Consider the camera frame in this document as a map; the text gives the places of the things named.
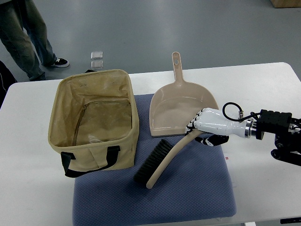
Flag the pink plastic dustpan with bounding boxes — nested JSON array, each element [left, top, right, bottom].
[[149, 52, 219, 137]]

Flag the person in grey trousers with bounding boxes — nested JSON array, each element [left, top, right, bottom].
[[0, 0, 69, 81]]

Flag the black table control panel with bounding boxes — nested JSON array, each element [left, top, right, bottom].
[[280, 217, 301, 224]]

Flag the blue cushion mat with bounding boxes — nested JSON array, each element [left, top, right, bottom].
[[72, 94, 236, 226]]

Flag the cardboard box corner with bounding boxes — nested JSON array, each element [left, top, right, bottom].
[[270, 0, 301, 8]]

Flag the yellow fabric bag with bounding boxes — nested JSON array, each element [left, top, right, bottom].
[[48, 69, 139, 178]]

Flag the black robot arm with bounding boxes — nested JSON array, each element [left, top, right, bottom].
[[222, 102, 301, 166]]

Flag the pink hand broom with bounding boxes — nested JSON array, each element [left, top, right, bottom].
[[134, 129, 201, 189]]

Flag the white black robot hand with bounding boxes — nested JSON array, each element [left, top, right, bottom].
[[184, 108, 253, 146]]

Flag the upper floor plate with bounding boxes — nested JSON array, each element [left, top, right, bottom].
[[91, 51, 103, 59]]

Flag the black chair at left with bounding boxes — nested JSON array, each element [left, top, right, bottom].
[[0, 61, 17, 106]]

